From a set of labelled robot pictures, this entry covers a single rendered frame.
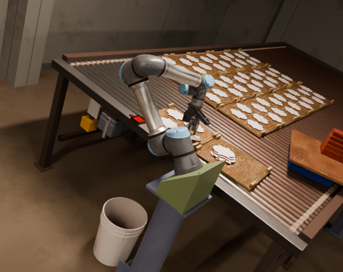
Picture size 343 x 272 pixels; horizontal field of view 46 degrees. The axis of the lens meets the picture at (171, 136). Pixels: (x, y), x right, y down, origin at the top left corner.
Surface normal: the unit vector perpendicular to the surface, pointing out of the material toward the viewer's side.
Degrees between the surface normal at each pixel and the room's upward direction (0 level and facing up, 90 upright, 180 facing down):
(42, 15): 90
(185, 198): 90
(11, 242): 0
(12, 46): 90
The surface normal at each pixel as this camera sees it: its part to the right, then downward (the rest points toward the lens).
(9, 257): 0.33, -0.82
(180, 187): -0.58, 0.22
